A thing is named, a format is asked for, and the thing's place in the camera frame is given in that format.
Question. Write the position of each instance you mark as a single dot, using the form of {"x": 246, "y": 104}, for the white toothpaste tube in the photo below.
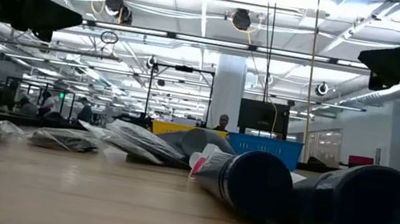
{"x": 196, "y": 159}

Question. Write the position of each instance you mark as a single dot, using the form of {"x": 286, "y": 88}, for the person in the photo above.
{"x": 10, "y": 94}
{"x": 85, "y": 111}
{"x": 223, "y": 123}
{"x": 48, "y": 105}

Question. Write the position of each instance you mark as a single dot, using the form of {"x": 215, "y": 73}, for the red box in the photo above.
{"x": 360, "y": 161}

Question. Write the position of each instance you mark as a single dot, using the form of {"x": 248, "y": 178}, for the black display screen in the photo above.
{"x": 263, "y": 116}

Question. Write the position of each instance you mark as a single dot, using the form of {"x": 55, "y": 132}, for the blue plastic basket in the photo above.
{"x": 271, "y": 148}

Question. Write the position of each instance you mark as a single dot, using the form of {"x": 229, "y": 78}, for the white round column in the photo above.
{"x": 228, "y": 88}

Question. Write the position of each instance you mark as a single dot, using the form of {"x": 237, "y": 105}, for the yellow plastic basket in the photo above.
{"x": 169, "y": 128}

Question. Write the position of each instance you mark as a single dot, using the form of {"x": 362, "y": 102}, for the long ceiling light bar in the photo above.
{"x": 211, "y": 41}

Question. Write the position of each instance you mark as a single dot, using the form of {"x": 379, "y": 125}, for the silver ceiling duct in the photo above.
{"x": 377, "y": 97}

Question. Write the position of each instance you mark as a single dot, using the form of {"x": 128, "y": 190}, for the black metal rig frame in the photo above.
{"x": 149, "y": 91}

